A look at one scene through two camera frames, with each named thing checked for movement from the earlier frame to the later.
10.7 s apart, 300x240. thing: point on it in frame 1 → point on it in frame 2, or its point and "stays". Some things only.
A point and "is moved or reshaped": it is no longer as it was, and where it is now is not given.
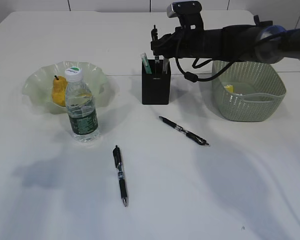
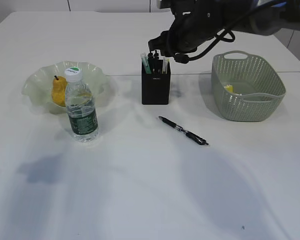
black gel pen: (116, 152) → (151, 61)
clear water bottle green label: (83, 121) stays
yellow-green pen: (165, 63) stays
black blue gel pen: (154, 37) is moved or reshaped
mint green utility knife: (147, 64) stays
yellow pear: (59, 87) stays
